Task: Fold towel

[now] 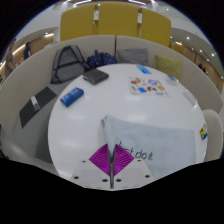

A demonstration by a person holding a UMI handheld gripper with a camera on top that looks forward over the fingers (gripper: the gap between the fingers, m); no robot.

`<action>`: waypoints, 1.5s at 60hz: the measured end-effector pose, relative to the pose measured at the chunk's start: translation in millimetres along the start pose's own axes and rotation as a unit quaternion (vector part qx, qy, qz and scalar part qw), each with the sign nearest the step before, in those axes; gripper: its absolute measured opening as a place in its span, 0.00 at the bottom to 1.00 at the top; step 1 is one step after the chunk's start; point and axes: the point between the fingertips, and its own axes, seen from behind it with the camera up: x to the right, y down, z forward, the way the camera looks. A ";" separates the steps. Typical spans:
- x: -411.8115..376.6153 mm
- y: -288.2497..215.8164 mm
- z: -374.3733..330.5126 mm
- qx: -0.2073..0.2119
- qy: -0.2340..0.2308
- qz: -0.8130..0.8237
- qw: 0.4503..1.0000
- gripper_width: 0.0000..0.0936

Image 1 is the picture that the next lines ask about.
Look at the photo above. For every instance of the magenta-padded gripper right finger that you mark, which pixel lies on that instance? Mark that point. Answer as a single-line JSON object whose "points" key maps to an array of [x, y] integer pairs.
{"points": [[123, 160]]}

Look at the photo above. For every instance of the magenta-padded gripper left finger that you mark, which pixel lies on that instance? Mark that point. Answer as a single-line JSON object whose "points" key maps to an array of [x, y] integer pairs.
{"points": [[100, 160]]}

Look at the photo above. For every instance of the light blue printed towel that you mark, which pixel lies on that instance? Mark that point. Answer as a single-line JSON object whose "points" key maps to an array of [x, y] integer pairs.
{"points": [[163, 140]]}

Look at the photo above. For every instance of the blue rectangular box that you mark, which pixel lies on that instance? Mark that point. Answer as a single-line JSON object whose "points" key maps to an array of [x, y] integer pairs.
{"points": [[71, 97]]}

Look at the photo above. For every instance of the colourful sticker sheet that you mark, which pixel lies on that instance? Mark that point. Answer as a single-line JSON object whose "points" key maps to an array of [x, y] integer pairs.
{"points": [[146, 86]]}

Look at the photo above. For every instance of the dark grey wallet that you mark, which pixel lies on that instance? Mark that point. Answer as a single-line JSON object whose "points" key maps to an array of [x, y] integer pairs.
{"points": [[96, 76]]}

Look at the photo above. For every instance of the black laptop sleeve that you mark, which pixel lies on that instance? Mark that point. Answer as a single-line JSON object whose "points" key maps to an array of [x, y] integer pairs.
{"points": [[28, 115]]}

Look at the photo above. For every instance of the yellow blue toy figure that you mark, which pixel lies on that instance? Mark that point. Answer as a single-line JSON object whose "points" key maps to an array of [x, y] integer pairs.
{"points": [[203, 132]]}

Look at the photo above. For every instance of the small white device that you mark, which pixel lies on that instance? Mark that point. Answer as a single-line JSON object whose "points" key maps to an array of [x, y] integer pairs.
{"points": [[35, 103]]}

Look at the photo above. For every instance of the flat white box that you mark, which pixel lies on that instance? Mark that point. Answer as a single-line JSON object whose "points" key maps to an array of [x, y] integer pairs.
{"points": [[190, 98]]}

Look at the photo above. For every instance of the blue card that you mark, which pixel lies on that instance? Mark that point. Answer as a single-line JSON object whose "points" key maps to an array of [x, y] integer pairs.
{"points": [[144, 69]]}

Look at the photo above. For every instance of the small blue white packet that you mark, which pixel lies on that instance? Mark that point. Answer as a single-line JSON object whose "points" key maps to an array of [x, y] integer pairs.
{"points": [[172, 79]]}

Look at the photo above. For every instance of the white armchair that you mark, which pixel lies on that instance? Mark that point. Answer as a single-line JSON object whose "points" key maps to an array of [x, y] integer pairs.
{"points": [[215, 133]]}

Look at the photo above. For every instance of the dark blue patterned bag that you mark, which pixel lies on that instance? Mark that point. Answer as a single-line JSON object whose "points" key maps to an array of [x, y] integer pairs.
{"points": [[101, 60]]}

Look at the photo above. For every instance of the grey backpack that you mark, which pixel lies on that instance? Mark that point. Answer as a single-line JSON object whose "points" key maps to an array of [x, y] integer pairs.
{"points": [[68, 65]]}

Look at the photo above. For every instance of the grey cushion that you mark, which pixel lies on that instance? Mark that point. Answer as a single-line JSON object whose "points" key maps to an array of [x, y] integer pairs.
{"points": [[132, 56]]}

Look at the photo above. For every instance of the yellow-green cushion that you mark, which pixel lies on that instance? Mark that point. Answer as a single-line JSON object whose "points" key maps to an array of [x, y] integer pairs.
{"points": [[169, 66]]}

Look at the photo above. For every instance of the beige curved sofa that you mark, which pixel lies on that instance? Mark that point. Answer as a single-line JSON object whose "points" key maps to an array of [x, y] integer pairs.
{"points": [[23, 76]]}

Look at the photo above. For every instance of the person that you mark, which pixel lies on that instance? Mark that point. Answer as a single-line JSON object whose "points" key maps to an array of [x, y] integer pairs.
{"points": [[10, 60], [27, 50]]}

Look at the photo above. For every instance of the yellow partition panel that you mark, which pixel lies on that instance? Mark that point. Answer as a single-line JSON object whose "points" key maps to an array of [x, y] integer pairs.
{"points": [[156, 28], [118, 20], [78, 21]]}

